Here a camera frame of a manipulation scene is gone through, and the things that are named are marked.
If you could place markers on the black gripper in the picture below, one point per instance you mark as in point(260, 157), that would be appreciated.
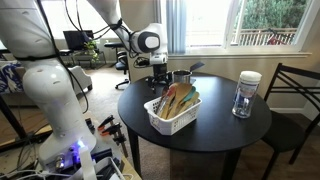
point(160, 70)

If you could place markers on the dark brown wooden spoon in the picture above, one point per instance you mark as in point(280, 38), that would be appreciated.
point(164, 91)

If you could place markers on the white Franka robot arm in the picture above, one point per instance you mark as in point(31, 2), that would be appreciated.
point(50, 90)

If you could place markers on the silver metal holder cup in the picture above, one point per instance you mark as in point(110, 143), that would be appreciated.
point(181, 77)

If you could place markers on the large light wooden spoon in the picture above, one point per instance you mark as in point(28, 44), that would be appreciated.
point(181, 93)

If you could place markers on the red silicone spatula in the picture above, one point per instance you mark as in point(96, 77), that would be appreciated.
point(171, 90)

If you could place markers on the teal silicone spatula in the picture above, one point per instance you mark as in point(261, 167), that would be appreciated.
point(190, 93)

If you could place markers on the black office chair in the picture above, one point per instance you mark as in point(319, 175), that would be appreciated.
point(121, 63)

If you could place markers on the white plastic basket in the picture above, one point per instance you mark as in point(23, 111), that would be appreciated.
point(173, 125)

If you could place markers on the blue grey vertical blind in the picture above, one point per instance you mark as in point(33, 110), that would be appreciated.
point(176, 26)

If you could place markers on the orange black clamp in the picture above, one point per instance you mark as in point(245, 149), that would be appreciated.
point(106, 121)
point(116, 133)

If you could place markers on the round black table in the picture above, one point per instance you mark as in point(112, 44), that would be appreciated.
point(216, 126)

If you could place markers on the green potted plant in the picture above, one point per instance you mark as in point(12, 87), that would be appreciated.
point(90, 46)

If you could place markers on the grey armchair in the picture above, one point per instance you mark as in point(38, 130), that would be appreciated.
point(81, 78)

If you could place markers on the clear wipes canister white lid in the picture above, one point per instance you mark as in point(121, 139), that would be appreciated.
point(246, 96)

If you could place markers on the wooden workbench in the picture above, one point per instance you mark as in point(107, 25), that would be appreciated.
point(128, 168)

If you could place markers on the black desk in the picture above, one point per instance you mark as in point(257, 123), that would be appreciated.
point(71, 52)

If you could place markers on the black computer monitor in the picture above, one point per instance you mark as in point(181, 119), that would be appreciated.
point(76, 40)

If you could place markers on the white balcony railing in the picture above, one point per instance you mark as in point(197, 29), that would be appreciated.
point(250, 36)

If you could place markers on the red bicycle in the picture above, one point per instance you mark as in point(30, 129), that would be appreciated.
point(276, 40)

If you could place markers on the black metal dining chair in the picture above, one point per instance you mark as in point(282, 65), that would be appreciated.
point(286, 133)

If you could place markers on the blue white patterned pillow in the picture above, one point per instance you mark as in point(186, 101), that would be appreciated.
point(10, 78)

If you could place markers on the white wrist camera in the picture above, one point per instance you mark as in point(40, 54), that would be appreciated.
point(158, 59)

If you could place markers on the white window frame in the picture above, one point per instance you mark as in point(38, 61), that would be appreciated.
point(233, 50)

